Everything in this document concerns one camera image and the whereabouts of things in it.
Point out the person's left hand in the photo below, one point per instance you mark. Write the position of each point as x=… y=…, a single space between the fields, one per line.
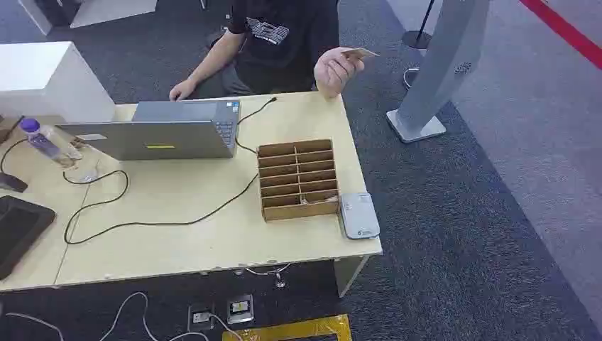
x=331 y=73

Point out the person's right hand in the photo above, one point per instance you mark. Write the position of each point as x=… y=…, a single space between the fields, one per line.
x=182 y=89

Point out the pale card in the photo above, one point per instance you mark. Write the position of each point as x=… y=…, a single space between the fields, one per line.
x=362 y=52

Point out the person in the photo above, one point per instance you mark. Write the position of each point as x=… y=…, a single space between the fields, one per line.
x=282 y=52

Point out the grey laptop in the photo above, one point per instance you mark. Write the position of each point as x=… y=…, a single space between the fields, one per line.
x=155 y=136

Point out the black stanchion base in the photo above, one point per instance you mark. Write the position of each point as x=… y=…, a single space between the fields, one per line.
x=417 y=38

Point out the grey pillar stand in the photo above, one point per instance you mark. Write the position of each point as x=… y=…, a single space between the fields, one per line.
x=437 y=61

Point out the white furniture block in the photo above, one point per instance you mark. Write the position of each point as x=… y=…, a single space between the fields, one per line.
x=108 y=9

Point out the wooden card box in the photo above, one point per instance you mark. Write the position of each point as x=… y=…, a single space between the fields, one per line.
x=297 y=181

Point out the pale wooden desk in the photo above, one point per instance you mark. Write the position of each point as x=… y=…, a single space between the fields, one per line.
x=197 y=207

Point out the card in wooden box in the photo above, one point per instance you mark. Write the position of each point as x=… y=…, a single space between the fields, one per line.
x=320 y=200

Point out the white cabinet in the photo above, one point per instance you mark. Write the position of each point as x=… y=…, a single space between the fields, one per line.
x=47 y=80

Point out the clear bottle with purple cap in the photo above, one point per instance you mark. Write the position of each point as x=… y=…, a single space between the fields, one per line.
x=47 y=143

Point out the grey card reader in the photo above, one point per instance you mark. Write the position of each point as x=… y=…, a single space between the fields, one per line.
x=359 y=216

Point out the black flat tray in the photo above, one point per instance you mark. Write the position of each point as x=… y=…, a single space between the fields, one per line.
x=19 y=233

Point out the silver floor socket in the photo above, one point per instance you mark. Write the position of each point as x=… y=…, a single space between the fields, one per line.
x=240 y=309

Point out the black floor socket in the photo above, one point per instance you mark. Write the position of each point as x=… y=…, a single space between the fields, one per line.
x=201 y=317

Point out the red floor tape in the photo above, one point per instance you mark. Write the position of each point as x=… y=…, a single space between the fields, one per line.
x=564 y=30

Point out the yellow floor tape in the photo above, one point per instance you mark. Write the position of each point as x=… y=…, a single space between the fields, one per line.
x=301 y=328

